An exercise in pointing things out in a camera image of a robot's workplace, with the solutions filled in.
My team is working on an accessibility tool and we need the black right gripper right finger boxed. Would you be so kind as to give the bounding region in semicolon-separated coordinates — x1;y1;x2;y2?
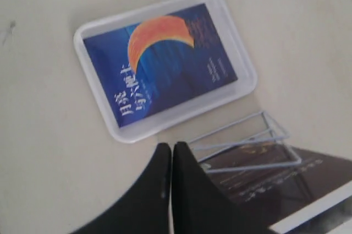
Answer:
172;142;274;233

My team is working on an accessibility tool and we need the blue spine book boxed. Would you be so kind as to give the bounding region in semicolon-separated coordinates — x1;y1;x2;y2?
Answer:
83;4;238;127

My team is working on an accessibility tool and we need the white plastic tray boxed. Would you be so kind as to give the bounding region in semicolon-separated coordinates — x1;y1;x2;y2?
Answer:
73;0;258;144

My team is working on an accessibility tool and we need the dark brown spine book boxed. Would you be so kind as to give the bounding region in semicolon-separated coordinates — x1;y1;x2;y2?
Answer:
194;142;351;233

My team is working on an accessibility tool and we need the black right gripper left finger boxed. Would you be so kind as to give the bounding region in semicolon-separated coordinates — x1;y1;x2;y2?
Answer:
74;143;172;233

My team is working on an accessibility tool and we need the white wire book rack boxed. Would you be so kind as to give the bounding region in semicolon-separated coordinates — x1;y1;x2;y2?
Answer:
189;110;302;174

